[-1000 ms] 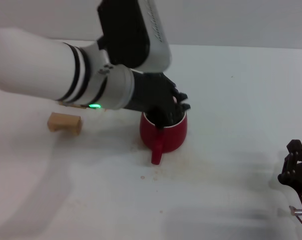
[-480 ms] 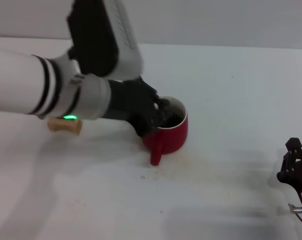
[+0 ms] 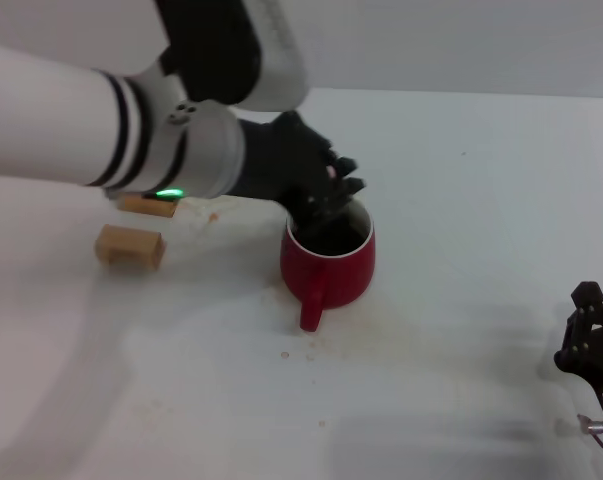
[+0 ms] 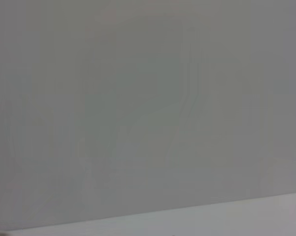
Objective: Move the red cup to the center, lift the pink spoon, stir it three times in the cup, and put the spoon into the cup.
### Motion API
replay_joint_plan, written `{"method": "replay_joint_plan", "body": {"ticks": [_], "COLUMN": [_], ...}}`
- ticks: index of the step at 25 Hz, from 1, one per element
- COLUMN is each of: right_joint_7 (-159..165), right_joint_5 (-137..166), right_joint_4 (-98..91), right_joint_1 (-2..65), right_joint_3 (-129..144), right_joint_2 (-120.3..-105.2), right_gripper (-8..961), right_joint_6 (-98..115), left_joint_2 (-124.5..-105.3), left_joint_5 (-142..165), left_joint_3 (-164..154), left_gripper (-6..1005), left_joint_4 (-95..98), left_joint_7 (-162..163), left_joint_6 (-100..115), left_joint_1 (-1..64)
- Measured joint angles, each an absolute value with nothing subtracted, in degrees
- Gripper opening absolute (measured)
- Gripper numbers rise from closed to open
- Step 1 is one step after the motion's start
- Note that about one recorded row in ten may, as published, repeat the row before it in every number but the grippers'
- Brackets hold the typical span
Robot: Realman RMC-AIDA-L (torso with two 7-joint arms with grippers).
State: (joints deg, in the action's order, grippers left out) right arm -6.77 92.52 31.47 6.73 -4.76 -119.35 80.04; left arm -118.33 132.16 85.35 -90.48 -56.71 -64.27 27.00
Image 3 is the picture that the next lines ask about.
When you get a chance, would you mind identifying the plain wooden block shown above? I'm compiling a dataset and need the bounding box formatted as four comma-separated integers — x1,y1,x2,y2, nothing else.
94,224,166,272

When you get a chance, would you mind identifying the stained wooden block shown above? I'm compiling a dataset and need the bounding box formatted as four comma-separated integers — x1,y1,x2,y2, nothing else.
116,193,180,220

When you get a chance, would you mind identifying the dark coffee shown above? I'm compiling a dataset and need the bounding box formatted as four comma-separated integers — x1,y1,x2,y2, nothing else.
295,214,370,257

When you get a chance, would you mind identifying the red ceramic cup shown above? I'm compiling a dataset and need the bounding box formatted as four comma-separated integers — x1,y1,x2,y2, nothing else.
279,199,376,332

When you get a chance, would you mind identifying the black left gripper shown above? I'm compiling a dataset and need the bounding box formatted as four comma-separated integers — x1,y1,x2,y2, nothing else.
228,110,368,217

